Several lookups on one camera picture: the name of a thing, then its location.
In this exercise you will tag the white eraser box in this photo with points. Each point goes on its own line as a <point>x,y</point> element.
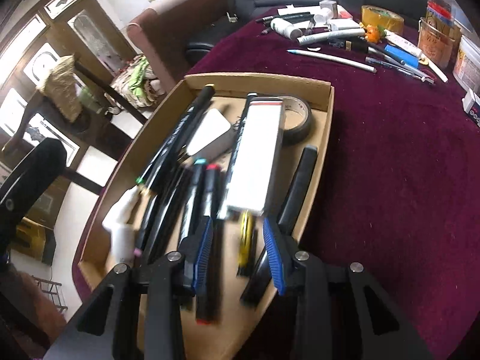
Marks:
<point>471,106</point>

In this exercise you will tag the black marker red cap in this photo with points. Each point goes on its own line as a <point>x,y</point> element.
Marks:
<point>206,299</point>

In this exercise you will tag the white charger adapter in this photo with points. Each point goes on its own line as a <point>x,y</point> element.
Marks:
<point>212,138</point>

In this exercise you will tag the blue flat case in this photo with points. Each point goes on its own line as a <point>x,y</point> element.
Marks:
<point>400,54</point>

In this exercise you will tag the plain black marker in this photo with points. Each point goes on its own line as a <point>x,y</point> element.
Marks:
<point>286,219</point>

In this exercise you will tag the amber jar orange label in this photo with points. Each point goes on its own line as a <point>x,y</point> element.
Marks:
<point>437,46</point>

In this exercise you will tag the black tape roll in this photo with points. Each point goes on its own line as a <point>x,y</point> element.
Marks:
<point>298,121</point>

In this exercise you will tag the brown armchair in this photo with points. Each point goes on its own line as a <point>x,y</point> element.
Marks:
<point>162,30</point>

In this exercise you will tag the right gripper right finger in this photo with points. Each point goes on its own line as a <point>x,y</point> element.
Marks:
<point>342,312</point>

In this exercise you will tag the maroon velvet tablecloth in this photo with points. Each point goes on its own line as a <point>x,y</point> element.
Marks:
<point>400,185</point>

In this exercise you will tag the small white dropper bottle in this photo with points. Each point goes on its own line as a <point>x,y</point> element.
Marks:
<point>121,231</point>

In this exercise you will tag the white pen blue tip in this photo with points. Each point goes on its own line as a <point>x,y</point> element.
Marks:
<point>332,58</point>

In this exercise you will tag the white plastic tub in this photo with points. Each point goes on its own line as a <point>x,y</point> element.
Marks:
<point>467,66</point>

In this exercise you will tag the black marker blue cap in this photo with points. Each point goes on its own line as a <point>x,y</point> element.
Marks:
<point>192,199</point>

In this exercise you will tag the cardboard tray box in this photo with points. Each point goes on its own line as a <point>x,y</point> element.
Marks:
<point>223,337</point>

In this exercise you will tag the yellow packing tape roll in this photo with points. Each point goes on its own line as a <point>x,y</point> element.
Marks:
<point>386,19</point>

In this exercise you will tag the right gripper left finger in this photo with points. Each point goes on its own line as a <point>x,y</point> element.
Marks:
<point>134,313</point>

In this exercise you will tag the yellow highlighter pen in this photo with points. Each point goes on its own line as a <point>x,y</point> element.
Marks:
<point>245,243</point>

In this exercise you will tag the clear lead case red ends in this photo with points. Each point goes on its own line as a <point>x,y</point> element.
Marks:
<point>251,181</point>

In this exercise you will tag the black marker tan cap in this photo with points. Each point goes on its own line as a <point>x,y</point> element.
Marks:
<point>165,157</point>

